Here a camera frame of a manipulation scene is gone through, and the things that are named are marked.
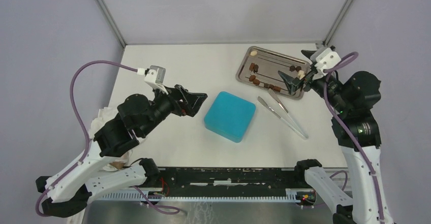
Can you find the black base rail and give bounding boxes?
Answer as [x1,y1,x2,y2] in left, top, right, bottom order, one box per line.
[143,167,312,198]

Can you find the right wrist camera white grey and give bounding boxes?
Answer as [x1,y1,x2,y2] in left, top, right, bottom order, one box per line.
[310,47,341,79]

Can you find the white cloth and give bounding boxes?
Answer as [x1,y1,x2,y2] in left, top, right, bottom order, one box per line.
[80,107,146,172]

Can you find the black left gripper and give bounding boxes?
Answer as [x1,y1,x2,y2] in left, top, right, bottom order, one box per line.
[140,82,207,137]

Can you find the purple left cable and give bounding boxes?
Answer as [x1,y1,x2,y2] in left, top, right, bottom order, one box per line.
[35,60,181,217]

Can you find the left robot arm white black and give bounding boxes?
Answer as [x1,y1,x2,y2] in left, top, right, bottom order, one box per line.
[36,85,207,218]

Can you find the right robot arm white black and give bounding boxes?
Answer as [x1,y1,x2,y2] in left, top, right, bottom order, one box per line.
[279,47,394,223]

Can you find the steel serving tongs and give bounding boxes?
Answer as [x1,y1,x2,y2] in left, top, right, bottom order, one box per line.
[257,89,309,140]

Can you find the teal box lid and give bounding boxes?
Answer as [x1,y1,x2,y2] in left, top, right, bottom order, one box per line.
[204,91,256,143]

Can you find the steel tray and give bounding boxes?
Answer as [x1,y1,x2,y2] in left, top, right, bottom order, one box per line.
[235,46,310,100]

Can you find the wrist camera white grey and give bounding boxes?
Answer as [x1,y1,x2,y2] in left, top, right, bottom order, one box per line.
[310,47,341,79]
[137,65,168,94]

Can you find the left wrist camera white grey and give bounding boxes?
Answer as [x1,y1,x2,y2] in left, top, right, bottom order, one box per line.
[137,65,168,94]

